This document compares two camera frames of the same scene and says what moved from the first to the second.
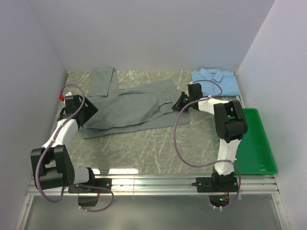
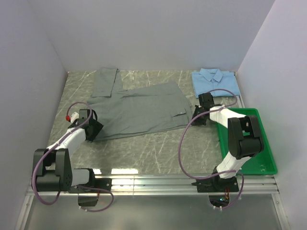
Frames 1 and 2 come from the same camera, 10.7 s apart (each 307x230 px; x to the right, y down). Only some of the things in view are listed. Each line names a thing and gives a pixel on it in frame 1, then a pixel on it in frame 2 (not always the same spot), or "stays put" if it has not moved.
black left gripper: [91, 110] to [97, 127]
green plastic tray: [254, 155] stays put
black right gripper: [179, 106] to [197, 122]
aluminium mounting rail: [170, 185] stays put
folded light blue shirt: [227, 80] stays put
